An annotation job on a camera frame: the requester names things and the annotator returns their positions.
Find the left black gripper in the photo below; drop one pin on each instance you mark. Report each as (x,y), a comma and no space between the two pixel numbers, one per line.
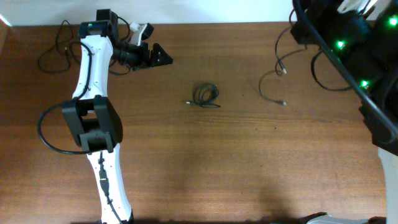
(154,55)

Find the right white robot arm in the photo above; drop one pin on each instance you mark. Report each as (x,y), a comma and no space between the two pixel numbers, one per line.
(365,54)

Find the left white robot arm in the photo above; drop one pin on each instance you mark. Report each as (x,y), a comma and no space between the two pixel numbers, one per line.
(91,118)

